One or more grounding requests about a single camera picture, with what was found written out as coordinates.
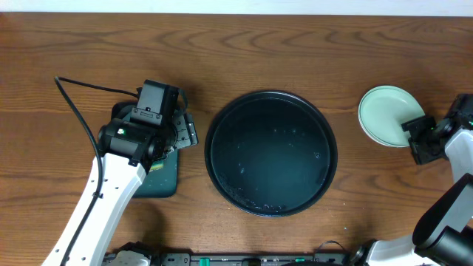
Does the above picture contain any green scouring sponge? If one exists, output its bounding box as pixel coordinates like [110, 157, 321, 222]
[149, 160, 164, 171]

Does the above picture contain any mint plate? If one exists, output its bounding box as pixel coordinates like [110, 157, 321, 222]
[359, 85, 425, 148]

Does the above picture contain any white plate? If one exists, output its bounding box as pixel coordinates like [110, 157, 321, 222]
[357, 106, 371, 138]

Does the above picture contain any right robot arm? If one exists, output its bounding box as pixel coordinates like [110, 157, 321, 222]
[348, 116, 472, 266]

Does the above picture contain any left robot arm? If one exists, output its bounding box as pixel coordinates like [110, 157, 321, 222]
[44, 114, 198, 265]

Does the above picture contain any black rectangular water tray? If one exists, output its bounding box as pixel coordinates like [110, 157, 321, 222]
[111, 101, 178, 198]

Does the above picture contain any black round tray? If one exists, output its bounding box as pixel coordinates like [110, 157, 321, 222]
[205, 90, 338, 217]

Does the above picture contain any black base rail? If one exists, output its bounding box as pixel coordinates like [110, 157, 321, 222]
[101, 239, 355, 266]

